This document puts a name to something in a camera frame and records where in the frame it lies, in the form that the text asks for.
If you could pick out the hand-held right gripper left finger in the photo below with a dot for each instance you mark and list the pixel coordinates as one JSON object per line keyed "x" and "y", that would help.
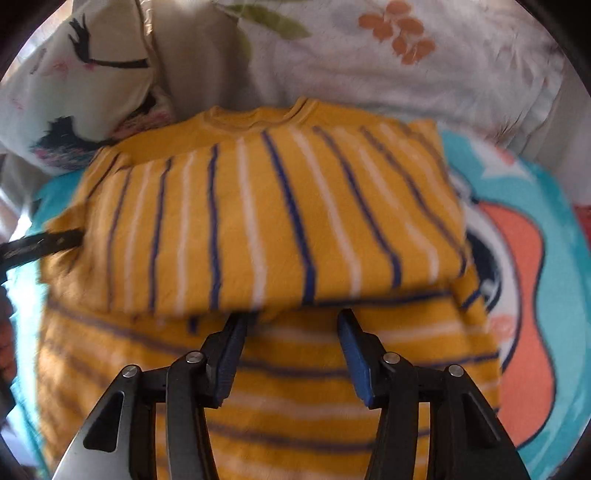
{"x": 228, "y": 360}

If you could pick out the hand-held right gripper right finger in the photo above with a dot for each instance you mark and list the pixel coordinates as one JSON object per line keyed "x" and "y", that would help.
{"x": 358, "y": 364}

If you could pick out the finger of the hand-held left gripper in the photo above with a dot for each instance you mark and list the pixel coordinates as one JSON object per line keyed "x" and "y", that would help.
{"x": 37, "y": 247}

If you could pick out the yellow striped sweater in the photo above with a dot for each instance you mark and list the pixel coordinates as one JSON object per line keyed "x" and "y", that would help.
{"x": 277, "y": 221}

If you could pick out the bird print pillow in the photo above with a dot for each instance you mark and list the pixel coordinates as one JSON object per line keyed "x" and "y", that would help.
{"x": 69, "y": 92}

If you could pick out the turquoise printed blanket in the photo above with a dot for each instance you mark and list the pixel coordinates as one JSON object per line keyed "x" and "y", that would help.
{"x": 531, "y": 221}

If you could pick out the leaf print pillow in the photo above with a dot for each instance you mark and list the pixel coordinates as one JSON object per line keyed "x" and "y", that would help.
{"x": 369, "y": 69}

